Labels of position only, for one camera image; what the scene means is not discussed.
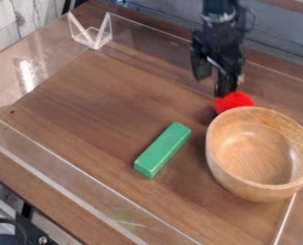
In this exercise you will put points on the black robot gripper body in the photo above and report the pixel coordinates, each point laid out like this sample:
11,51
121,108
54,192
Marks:
219,38

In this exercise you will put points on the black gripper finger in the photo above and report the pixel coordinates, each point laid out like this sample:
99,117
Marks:
202,67
227,80

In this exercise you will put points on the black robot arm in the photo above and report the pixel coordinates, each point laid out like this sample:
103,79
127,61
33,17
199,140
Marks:
227,6

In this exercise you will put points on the wooden bowl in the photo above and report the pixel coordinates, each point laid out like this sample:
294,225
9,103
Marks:
254,153

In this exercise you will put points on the green rectangular block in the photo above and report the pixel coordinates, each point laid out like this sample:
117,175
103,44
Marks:
155,156

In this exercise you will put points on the black metal clamp base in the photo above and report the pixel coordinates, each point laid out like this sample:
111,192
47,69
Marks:
27,233

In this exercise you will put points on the clear acrylic enclosure wall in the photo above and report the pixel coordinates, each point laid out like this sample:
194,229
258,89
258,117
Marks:
83,109

